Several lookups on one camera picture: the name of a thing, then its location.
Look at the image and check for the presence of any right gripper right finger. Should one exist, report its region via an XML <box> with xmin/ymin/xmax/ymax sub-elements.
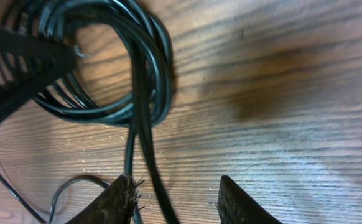
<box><xmin>216</xmin><ymin>175</ymin><xmax>281</xmax><ymax>224</ymax></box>

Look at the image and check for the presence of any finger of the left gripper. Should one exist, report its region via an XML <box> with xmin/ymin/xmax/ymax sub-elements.
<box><xmin>0</xmin><ymin>29</ymin><xmax>77</xmax><ymax>123</ymax></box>

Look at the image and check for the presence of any black USB-A cable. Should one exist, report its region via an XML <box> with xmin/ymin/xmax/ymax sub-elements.
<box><xmin>0</xmin><ymin>0</ymin><xmax>182</xmax><ymax>224</ymax></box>

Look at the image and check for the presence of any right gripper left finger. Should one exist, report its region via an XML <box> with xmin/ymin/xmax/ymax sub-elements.
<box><xmin>67</xmin><ymin>174</ymin><xmax>144</xmax><ymax>224</ymax></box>

